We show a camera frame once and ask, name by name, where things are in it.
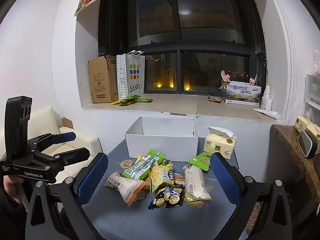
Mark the yellow chip bag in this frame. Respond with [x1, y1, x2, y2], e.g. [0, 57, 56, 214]
[149, 161, 174, 193]

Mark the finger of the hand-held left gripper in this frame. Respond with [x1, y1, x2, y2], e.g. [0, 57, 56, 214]
[27, 131, 77, 153]
[32, 147, 91, 167]

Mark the wooden side table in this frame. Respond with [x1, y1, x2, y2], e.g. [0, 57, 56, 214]
[269, 124, 320, 230]

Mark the black window frame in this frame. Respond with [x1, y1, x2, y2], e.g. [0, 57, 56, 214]
[98, 0, 267, 95]

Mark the tall white snack bag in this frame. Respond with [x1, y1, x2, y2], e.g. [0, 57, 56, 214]
[183, 164, 212, 201]

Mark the white shopping bag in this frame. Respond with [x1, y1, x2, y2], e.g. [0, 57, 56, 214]
[116, 50, 146, 100]

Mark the orange snack packet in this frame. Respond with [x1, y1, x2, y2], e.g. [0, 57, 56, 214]
[173, 172, 186, 188]

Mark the white paper tube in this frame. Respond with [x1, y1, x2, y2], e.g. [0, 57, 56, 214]
[252, 108, 279, 120]

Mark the person's left forearm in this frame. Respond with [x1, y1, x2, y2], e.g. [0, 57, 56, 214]
[0, 197, 27, 240]

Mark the cardboard scrap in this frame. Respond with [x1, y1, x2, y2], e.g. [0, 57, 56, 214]
[61, 117, 74, 130]

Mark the green striped long snack packet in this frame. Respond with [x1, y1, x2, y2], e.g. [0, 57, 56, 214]
[122, 154, 162, 180]

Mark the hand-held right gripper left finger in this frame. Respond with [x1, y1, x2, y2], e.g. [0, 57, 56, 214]
[25, 152, 109, 240]

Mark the person's left hand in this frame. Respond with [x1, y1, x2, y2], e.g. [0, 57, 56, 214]
[2, 175, 25, 204]

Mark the white cardboard box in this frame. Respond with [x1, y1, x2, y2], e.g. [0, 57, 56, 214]
[125, 116, 200, 162]

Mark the clear grain snack bag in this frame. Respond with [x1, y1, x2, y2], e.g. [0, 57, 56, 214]
[183, 185, 214, 207]

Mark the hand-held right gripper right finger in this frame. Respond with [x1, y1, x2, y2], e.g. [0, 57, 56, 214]
[210, 152, 295, 240]

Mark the flat green snack packet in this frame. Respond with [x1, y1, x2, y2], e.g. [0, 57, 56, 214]
[188, 151, 212, 172]

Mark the dark blue chip bag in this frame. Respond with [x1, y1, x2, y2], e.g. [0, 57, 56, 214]
[148, 186, 185, 210]

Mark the yellow tissue pack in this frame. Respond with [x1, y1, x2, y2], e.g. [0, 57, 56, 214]
[204, 127, 237, 160]

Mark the white desk clock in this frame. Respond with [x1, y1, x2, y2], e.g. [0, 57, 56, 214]
[297, 129, 314, 159]

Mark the white plastic bottle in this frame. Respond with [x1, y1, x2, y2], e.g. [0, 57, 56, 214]
[261, 85, 272, 111]

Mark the cream sofa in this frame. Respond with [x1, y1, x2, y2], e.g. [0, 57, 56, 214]
[0, 106, 103, 184]

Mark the clear plastic drawer unit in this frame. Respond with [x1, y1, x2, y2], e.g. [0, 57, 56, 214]
[303, 73, 320, 121]

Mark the printed landscape box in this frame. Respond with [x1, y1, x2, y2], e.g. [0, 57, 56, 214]
[225, 80, 263, 105]

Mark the brown cardboard box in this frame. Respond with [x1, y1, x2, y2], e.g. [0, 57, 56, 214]
[88, 55, 119, 104]

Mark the white orange snack bag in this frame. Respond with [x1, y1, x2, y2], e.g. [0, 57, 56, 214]
[104, 171, 147, 207]

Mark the pile of green sachets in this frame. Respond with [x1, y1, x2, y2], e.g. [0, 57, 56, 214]
[109, 94, 154, 106]

